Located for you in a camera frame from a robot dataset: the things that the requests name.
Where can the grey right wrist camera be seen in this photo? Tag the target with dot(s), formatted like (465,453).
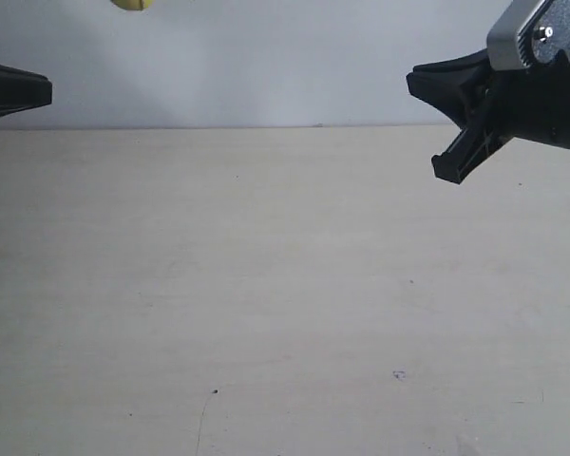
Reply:
(529,33)

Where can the yellow tennis ball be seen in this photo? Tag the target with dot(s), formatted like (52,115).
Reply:
(133,5)

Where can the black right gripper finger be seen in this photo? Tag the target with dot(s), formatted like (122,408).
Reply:
(474,61)
(456,94)

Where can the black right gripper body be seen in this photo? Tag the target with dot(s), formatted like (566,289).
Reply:
(530,105)

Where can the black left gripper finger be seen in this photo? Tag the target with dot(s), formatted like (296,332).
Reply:
(11,76)
(14,102)

